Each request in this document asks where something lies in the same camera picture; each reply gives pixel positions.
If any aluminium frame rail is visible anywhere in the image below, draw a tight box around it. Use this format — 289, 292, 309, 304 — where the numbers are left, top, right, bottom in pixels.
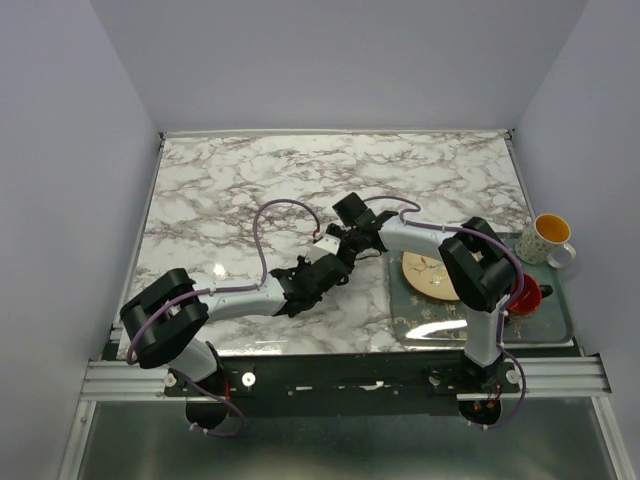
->
80, 357, 612, 402

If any purple cable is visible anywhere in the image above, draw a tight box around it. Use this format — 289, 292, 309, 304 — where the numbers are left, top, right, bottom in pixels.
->
364, 196, 529, 431
125, 199, 324, 437

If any beige floral plate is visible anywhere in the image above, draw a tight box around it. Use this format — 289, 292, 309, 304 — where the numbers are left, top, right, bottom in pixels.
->
402, 252, 459, 301

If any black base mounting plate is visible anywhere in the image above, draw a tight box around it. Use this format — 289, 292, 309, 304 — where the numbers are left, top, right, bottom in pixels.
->
164, 351, 525, 437

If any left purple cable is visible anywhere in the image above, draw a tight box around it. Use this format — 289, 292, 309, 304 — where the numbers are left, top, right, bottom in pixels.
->
125, 199, 324, 437

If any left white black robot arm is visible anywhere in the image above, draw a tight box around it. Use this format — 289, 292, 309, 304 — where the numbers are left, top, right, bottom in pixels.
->
120, 234, 358, 395

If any white floral mug yellow inside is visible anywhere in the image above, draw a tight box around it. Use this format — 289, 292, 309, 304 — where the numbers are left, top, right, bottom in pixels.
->
515, 213, 577, 269

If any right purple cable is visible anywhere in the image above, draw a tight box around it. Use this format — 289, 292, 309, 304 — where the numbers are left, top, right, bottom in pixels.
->
364, 196, 529, 431

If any red black cup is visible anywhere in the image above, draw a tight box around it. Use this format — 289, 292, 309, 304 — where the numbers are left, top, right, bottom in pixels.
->
507, 274, 554, 316

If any teal floral serving tray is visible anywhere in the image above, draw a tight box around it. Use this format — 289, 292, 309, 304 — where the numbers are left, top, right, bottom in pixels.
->
386, 251, 573, 348

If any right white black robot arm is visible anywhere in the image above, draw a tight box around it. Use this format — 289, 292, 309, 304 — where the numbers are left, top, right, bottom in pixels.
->
333, 193, 523, 392

